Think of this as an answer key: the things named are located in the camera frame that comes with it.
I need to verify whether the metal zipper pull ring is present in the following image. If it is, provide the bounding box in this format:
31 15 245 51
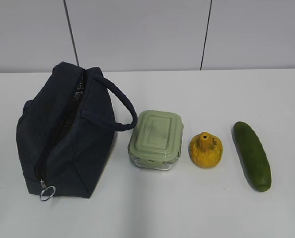
39 179 57 202

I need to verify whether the dark blue fabric lunch bag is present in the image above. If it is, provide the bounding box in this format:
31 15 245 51
16 62 138 202

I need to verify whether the green lidded glass food container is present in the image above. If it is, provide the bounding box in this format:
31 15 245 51
128 110 184 171

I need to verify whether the yellow toy pumpkin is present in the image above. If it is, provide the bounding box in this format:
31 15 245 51
189 132 223 169

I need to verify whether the green cucumber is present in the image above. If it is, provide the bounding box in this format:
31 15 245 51
232 121 272 192

